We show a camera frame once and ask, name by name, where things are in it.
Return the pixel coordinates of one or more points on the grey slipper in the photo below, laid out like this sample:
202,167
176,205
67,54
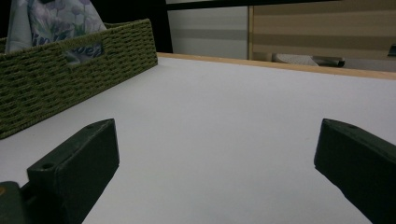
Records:
308,59

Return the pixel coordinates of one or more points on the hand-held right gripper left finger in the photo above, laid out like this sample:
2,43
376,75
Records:
81,165

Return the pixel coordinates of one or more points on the floral tissue packet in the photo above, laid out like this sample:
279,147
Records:
56,21

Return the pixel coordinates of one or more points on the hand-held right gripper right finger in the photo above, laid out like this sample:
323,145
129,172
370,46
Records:
361,161

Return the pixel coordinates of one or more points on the green woven basket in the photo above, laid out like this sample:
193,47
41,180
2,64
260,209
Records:
62,84

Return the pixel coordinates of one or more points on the striped roller blind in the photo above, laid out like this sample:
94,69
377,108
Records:
323,29

